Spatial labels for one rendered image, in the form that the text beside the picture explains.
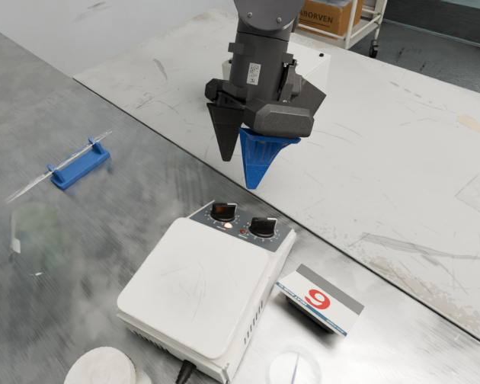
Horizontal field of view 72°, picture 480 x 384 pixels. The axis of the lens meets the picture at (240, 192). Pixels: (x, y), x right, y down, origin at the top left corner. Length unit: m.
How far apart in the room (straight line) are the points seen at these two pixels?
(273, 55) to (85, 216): 0.36
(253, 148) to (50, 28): 1.50
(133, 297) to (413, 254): 0.35
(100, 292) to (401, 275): 0.38
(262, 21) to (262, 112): 0.07
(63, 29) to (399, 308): 1.66
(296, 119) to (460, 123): 0.46
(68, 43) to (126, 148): 1.21
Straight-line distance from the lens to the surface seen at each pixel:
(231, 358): 0.34
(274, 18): 0.29
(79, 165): 0.63
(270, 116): 0.30
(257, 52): 0.36
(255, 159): 0.35
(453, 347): 0.46
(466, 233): 0.55
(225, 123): 0.44
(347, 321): 0.41
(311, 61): 0.62
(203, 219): 0.42
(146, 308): 0.35
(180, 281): 0.35
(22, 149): 0.74
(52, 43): 1.78
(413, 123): 0.69
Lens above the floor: 1.30
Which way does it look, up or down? 50 degrees down
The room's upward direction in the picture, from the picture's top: 5 degrees counter-clockwise
